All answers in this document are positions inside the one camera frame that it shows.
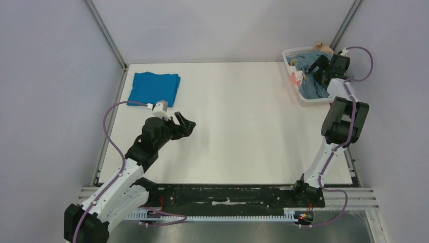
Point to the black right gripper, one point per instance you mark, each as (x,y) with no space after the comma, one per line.
(314,69)

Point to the aluminium frame rail left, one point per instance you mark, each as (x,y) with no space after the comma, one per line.
(105,33)

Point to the pink and white garment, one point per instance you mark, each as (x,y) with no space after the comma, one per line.
(297,76)

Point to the white plastic laundry basket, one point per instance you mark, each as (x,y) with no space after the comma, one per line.
(294,52)

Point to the grey-blue t-shirt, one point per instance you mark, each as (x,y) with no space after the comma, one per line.
(309,89)

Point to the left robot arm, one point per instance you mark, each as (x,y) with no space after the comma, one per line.
(94,219)

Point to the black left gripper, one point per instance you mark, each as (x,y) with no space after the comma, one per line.
(185,128)

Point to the white slotted cable duct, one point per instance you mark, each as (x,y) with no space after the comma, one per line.
(287,216)

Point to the folded bright blue t-shirt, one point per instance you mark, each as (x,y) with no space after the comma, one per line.
(149,87)

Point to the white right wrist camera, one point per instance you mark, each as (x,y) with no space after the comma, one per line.
(343,52)

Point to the aluminium frame rail right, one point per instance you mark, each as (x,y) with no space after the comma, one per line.
(346,22)

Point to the aluminium frame rail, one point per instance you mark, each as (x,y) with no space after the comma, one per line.
(105,33)
(346,22)

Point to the beige t-shirt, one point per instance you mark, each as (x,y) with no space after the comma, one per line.
(322,47)

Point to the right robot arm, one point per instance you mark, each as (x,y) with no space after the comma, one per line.
(342,126)

